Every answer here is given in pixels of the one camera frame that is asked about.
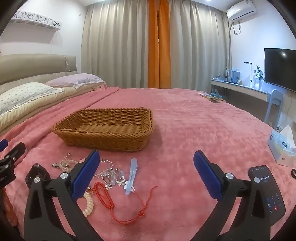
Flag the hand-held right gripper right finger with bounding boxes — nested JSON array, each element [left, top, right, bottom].
[[193, 150, 281, 241]]

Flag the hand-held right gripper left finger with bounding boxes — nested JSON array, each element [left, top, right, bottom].
[[24, 149, 103, 241]]

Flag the pearl silver hair clip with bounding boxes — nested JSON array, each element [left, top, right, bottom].
[[52, 152, 86, 172]]

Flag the red braided string bracelet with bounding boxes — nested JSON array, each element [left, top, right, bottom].
[[94, 182, 158, 220]]

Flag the black wrist watch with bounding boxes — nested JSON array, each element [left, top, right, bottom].
[[25, 163, 52, 189]]

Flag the cream spiral hair tie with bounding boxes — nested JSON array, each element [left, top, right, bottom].
[[83, 193, 95, 217]]

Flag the light blue hair clip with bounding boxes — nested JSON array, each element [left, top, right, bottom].
[[125, 158, 139, 195]]

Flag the brown wicker basket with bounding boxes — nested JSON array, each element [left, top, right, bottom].
[[52, 107, 154, 152]]

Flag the orange cloth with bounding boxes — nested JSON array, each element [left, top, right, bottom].
[[0, 188, 18, 229]]

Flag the pink fleece blanket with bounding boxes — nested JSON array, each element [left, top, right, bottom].
[[0, 86, 296, 241]]

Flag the white floral pillow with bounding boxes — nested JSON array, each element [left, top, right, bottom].
[[0, 82, 65, 116]]

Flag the beige folded quilt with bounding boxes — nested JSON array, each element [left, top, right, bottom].
[[0, 85, 108, 133]]

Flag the blue white tissue box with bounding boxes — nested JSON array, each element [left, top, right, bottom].
[[268, 125, 296, 167]]

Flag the cards on blanket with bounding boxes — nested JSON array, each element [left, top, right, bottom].
[[199, 92, 226, 103]]

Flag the lilac pillow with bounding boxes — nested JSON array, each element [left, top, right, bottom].
[[44, 73, 105, 90]]

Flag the white desk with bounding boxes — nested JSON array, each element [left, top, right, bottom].
[[210, 78, 271, 103]]

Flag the pale blue chair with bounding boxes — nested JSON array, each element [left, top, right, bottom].
[[266, 89, 284, 127]]

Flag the boxes on desk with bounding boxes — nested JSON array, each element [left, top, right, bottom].
[[224, 68, 241, 84]]

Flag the white vase with flowers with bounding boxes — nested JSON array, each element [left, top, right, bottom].
[[253, 65, 264, 90]]

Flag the white desk lamp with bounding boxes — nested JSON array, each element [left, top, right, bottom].
[[245, 61, 255, 88]]

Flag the grey curtain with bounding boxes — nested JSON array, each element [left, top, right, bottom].
[[169, 0, 232, 93], [81, 0, 151, 88]]

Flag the black flat television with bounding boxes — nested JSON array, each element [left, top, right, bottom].
[[264, 48, 296, 87]]

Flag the orange curtain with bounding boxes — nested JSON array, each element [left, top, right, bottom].
[[148, 0, 171, 89]]

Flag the white air conditioner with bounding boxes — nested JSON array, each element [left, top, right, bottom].
[[226, 0, 258, 19]]

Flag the white charging cable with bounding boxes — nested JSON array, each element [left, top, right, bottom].
[[52, 31, 70, 72]]

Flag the white wall shelf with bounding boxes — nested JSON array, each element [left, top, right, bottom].
[[10, 10, 63, 32]]

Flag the white air conditioner cable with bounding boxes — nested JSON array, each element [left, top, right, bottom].
[[232, 20, 242, 35]]

